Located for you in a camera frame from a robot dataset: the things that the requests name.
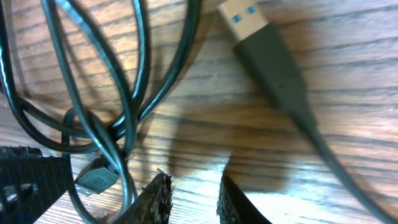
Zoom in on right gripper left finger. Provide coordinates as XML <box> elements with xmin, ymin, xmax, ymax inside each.
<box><xmin>113</xmin><ymin>169</ymin><xmax>174</xmax><ymax>224</ymax></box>

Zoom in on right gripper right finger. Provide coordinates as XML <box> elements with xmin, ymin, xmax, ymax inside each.
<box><xmin>216</xmin><ymin>175</ymin><xmax>272</xmax><ymax>224</ymax></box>

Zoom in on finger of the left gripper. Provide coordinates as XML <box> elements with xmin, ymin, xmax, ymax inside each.
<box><xmin>1</xmin><ymin>146</ymin><xmax>73</xmax><ymax>224</ymax></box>

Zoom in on black thick USB cable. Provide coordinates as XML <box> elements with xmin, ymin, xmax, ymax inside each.
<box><xmin>0</xmin><ymin>0</ymin><xmax>398</xmax><ymax>224</ymax></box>

